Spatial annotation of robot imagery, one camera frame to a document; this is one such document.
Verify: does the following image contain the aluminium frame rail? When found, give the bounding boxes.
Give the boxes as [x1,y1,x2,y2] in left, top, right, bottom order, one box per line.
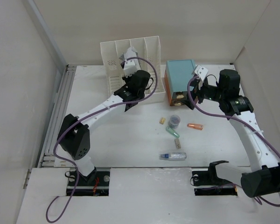
[36,65,77,168]

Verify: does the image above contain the small tan eraser block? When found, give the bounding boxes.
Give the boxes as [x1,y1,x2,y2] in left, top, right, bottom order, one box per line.
[175,138,181,149]

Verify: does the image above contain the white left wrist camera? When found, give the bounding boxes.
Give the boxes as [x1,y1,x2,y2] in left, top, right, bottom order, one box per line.
[123,59,141,77]

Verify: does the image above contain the blue top drawer box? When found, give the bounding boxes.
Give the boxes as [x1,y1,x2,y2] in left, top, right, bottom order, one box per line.
[165,59,196,101]

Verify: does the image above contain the clear blue-capped glue bottle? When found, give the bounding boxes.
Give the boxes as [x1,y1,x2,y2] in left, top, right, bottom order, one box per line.
[159,152,187,161]

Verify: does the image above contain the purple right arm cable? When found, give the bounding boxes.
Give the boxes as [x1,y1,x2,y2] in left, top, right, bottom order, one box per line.
[188,75,280,208]

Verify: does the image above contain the orange correction tape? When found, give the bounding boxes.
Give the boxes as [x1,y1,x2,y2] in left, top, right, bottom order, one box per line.
[187,123,203,130]

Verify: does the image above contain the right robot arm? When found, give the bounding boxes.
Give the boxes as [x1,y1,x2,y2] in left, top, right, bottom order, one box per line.
[185,66,280,198]

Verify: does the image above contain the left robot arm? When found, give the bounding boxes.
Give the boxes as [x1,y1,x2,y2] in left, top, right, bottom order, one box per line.
[58,70,153,185]

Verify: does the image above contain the clear jar of paperclips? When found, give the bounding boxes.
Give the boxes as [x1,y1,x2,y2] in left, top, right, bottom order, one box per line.
[168,115,181,129]

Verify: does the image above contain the beige eraser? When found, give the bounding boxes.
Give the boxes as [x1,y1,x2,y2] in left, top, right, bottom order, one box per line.
[159,118,166,124]

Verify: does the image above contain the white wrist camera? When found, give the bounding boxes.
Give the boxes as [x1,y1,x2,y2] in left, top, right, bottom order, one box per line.
[194,64,209,82]
[123,59,141,77]

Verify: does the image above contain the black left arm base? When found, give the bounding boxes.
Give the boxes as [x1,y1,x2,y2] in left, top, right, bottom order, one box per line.
[64,168,111,196]

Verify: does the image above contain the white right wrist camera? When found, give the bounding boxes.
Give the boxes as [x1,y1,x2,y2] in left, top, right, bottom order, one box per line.
[194,64,209,82]

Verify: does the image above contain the white plastic file organizer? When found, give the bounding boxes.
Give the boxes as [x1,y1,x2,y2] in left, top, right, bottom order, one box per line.
[100,36,165,104]

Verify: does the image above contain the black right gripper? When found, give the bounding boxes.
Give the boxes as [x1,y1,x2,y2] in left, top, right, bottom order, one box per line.
[178,77,225,110]

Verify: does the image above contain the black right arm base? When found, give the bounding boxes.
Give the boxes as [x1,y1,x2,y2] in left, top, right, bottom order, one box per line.
[190,160,238,196]

